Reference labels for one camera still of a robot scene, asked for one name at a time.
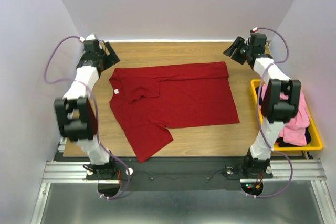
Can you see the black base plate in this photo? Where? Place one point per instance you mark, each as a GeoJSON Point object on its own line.
{"type": "Point", "coordinates": [175, 174]}

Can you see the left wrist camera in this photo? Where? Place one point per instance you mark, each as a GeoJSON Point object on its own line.
{"type": "Point", "coordinates": [91, 44]}

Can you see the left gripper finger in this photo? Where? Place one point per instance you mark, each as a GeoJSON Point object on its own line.
{"type": "Point", "coordinates": [101, 67]}
{"type": "Point", "coordinates": [112, 56]}

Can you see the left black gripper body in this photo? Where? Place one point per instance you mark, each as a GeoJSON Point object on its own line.
{"type": "Point", "coordinates": [104, 58]}

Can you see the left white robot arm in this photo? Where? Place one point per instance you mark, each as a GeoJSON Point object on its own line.
{"type": "Point", "coordinates": [77, 119]}

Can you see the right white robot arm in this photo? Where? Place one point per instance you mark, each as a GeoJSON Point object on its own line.
{"type": "Point", "coordinates": [275, 108]}

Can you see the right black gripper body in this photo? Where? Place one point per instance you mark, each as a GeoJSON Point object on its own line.
{"type": "Point", "coordinates": [248, 50]}

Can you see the aluminium frame rail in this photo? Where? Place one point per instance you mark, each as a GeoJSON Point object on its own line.
{"type": "Point", "coordinates": [44, 190]}

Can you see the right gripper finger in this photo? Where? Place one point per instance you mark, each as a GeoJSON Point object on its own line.
{"type": "Point", "coordinates": [239, 41]}
{"type": "Point", "coordinates": [239, 57]}

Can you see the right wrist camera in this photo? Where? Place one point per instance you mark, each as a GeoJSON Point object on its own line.
{"type": "Point", "coordinates": [257, 41]}

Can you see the red t shirt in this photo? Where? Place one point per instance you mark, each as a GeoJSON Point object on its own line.
{"type": "Point", "coordinates": [148, 102]}

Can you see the pink t shirt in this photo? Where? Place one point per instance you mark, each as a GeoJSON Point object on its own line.
{"type": "Point", "coordinates": [294, 121]}

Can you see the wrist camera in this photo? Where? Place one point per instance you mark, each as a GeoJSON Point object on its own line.
{"type": "Point", "coordinates": [91, 44]}
{"type": "Point", "coordinates": [257, 41]}

